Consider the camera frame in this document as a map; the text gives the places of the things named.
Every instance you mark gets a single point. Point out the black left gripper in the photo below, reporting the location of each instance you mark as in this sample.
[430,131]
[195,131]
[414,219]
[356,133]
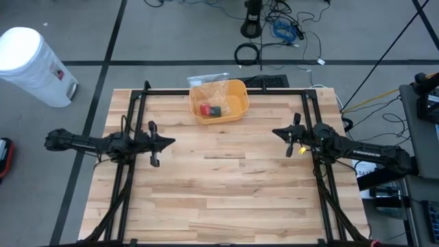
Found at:
[151,144]

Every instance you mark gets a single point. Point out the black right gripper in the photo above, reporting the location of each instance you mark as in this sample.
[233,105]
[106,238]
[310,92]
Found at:
[296,135]

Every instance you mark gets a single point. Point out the red bandage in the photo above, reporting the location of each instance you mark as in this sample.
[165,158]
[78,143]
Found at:
[205,109]

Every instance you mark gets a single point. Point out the green bandage roll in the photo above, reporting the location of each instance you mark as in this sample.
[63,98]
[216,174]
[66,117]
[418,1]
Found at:
[216,111]

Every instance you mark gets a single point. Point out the clear plastic bag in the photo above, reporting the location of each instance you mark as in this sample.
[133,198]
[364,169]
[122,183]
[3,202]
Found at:
[207,90]

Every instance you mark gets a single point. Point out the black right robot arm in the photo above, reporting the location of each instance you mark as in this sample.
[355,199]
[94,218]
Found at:
[356,149]

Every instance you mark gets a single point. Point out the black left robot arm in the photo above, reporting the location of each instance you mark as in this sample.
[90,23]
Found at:
[85,142]

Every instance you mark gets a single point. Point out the black keyboard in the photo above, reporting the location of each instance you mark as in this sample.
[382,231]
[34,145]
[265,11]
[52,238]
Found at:
[271,82]
[433,219]

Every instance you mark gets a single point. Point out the yellow plastic bin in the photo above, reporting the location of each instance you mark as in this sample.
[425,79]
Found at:
[240,103]

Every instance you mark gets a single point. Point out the white printed cardboard box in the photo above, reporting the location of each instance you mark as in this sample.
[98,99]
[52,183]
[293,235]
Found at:
[363,171]

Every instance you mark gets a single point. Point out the black floor stand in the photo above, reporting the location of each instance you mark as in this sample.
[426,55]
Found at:
[252,24]

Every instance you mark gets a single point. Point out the black diagonal strut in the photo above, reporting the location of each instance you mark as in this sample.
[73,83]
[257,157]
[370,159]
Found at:
[384,56]

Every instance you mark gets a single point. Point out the dark computer desk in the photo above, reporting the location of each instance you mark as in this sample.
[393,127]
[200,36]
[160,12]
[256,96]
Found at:
[416,137]

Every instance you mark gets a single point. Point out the white trash can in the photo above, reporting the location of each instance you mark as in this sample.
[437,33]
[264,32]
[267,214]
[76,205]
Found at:
[31,65]

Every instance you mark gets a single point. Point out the red black floor device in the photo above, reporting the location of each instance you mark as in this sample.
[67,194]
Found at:
[6,158]

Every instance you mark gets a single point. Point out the black aluminium table frame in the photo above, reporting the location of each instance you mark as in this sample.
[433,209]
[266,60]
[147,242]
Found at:
[274,92]

